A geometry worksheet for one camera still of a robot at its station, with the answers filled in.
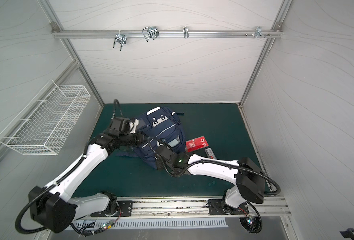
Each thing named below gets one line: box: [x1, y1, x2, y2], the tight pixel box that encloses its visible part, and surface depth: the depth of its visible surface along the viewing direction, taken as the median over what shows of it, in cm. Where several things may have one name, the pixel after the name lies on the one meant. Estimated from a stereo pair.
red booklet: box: [185, 135, 209, 153], surface depth 100 cm
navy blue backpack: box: [116, 107, 186, 168], surface depth 93 cm
